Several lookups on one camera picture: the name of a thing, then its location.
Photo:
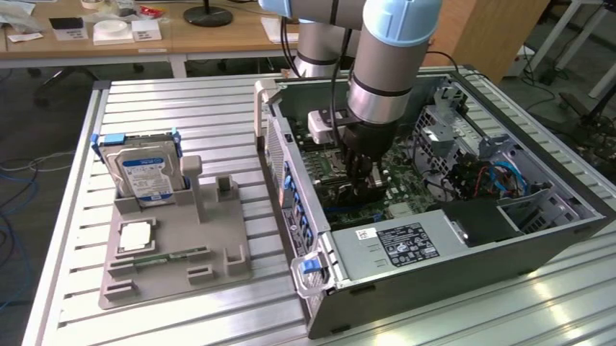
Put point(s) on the red packet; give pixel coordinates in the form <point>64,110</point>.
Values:
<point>148,11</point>

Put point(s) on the white open paper box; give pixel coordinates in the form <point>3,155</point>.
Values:
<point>274,32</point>

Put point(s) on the metal CPU socket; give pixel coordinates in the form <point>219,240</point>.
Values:
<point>334,162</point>

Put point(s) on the hard disk in blue caddy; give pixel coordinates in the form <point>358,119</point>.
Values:
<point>144,173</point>

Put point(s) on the white tape roll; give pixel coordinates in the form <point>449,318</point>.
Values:
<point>89,4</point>

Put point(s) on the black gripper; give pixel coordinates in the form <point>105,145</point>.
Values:
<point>370,140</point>

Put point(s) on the black and white box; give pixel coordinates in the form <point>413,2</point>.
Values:
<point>68,29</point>

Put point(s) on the black chair base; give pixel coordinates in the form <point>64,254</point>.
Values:
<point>63,77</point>

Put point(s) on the black equipment stand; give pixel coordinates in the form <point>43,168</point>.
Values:
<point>596,119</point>

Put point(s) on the wooden desk white frame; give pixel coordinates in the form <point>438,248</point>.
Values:
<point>48,50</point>
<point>231,41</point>

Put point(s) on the blue card retainer clip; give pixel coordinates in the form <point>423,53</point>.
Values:
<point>310,239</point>
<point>303,221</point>
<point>287,176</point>
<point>295,202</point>

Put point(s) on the open grey PC case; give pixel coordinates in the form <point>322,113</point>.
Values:
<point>433,277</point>

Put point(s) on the grey parts rack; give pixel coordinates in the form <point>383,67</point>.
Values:
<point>192,223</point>

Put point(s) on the grey power supply unit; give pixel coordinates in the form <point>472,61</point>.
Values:
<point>403,241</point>

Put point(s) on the silver CPU chip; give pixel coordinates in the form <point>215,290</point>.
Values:
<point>136,238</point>

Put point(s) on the clear plastic bag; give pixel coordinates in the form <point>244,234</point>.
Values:
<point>19,14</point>

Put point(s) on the green motherboard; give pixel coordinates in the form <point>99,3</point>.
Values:
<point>409,176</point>

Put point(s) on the white power box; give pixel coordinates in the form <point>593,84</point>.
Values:
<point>524,63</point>

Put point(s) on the white paper card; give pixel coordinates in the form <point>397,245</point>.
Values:
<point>24,37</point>

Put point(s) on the blue case release tab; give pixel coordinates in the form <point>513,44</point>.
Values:
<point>309,269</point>

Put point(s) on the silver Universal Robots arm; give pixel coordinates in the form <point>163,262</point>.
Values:
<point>389,54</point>

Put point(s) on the silver chipset heatsink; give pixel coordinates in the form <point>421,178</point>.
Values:
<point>398,210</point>

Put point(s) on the wooden cabinet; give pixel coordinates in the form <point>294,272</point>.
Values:
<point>481,36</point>

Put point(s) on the plain white box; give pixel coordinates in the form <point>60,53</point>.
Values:
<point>145,30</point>

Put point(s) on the black round lamp base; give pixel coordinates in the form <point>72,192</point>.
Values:
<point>207,17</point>

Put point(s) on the metal disk bay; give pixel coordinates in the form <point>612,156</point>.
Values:
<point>553,205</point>

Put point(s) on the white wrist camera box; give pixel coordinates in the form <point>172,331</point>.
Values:
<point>319,128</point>

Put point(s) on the white table frame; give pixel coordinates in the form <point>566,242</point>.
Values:
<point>562,61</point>

